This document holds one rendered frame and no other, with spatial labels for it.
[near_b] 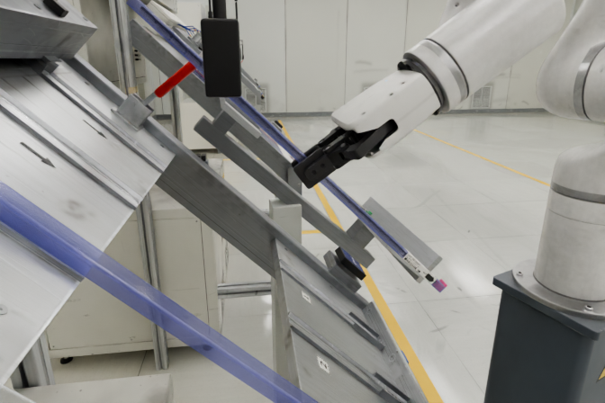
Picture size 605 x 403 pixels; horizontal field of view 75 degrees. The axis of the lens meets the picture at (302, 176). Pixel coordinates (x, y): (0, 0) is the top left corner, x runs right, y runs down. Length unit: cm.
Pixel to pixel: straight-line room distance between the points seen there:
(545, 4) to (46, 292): 49
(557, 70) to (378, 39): 765
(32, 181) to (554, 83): 71
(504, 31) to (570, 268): 46
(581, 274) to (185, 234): 112
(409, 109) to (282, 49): 756
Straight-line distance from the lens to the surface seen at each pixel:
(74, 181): 33
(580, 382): 86
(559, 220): 79
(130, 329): 166
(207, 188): 55
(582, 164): 76
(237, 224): 56
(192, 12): 490
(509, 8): 49
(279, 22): 799
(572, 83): 76
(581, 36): 77
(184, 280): 152
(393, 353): 58
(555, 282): 83
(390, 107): 42
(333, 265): 61
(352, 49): 820
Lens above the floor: 110
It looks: 16 degrees down
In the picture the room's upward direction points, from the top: straight up
